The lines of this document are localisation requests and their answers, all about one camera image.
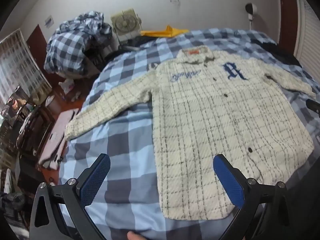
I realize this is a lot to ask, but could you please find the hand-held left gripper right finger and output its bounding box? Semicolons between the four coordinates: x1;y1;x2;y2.
212;154;293;240

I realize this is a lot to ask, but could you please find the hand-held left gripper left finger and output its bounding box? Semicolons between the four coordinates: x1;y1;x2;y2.
29;153;111;240

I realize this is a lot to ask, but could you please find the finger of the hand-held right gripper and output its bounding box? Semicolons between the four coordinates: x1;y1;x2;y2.
305;99;320;118

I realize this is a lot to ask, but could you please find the cream plaid knit shirt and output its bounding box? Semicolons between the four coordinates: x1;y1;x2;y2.
64;49;317;222

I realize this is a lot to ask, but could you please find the blue grey checkered bed cover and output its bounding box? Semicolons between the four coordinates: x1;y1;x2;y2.
59;29;320;240

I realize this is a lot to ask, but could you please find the pink cloth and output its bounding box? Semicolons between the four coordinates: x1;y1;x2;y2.
37;109;80;170

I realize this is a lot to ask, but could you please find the black clothing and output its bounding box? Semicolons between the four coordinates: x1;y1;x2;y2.
250;39;302;67

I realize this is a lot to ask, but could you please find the person's bare leg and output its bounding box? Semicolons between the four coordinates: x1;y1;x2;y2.
127;231;150;240

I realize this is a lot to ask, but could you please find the dark wooden desk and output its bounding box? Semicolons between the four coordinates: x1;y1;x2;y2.
15;105;63;165

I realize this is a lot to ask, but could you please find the white slatted wardrobe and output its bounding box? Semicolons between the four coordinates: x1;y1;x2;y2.
294;0;320;68

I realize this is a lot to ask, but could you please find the white plastic bag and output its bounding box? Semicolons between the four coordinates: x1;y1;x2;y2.
59;79;75;93

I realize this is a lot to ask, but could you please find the red-brown door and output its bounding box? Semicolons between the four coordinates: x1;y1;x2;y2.
26;24;50;63
277;0;298;53

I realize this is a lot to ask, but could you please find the pile of checkered bedding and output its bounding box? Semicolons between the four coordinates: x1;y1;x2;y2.
44;10;113;74

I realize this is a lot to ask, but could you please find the patterned curtain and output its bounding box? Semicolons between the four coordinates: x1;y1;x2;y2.
0;29;52;104

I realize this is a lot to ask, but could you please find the beige box fan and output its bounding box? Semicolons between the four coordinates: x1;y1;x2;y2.
111;9;142;42

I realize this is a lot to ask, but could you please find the yellow cloth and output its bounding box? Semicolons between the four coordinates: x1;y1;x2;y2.
140;25;190;38

